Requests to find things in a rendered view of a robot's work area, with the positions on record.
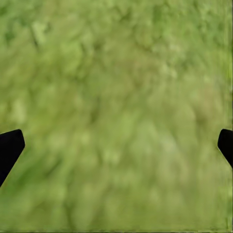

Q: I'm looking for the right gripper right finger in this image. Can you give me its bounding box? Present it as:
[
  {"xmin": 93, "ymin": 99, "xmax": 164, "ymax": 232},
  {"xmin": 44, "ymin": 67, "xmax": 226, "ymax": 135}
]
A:
[{"xmin": 217, "ymin": 129, "xmax": 233, "ymax": 168}]

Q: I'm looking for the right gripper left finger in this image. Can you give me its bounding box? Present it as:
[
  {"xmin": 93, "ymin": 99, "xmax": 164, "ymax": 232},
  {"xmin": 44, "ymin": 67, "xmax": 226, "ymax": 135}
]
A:
[{"xmin": 0, "ymin": 129, "xmax": 25, "ymax": 187}]

